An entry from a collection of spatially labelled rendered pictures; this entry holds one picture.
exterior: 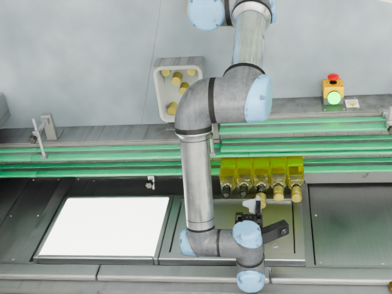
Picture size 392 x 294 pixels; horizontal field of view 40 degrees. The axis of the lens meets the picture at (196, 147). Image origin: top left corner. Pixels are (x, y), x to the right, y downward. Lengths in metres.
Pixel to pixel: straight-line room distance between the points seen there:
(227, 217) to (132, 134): 0.50
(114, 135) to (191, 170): 0.78
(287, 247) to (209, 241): 0.41
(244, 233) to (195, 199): 0.16
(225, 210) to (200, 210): 0.53
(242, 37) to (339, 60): 0.60
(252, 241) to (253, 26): 0.58
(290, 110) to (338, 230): 0.45
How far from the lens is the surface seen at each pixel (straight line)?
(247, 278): 1.50
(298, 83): 2.04
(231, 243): 1.46
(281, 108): 1.99
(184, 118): 1.35
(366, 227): 1.95
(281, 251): 1.79
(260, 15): 1.60
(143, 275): 1.77
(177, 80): 1.99
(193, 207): 1.43
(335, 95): 1.96
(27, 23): 2.13
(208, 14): 1.66
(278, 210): 1.95
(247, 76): 1.34
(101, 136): 2.14
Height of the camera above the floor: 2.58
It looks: 57 degrees down
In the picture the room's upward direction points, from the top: 167 degrees counter-clockwise
